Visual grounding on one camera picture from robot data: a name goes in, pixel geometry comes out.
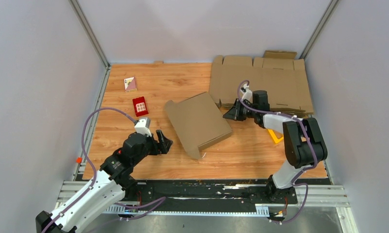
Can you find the red small box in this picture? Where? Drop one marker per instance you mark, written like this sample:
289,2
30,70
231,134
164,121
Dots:
140,107

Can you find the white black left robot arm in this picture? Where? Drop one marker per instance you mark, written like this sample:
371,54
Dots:
111,183

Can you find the brown cardboard box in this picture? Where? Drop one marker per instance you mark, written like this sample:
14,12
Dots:
198,123

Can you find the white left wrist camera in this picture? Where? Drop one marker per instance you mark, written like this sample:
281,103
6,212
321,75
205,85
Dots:
142,126

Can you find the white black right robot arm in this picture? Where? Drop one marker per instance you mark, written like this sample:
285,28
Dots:
304,144

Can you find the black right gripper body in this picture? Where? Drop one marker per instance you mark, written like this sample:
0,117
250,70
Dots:
242,111

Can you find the yellow plastic tool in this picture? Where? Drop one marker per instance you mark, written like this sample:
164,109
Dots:
276,139

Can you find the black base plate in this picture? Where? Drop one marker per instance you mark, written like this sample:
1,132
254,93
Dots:
207,194

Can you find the stack of flat cardboard boxes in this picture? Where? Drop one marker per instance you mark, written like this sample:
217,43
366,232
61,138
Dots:
278,73

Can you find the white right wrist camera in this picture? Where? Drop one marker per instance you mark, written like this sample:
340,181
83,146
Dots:
246,93

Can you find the pink white card box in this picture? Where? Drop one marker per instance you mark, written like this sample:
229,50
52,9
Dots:
130,84

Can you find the aluminium frame rails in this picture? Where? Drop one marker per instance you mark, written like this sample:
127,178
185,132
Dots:
315,196

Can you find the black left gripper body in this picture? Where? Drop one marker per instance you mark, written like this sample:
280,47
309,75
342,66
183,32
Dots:
151,147

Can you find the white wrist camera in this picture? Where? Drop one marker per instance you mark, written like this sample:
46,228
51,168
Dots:
142,126
246,93

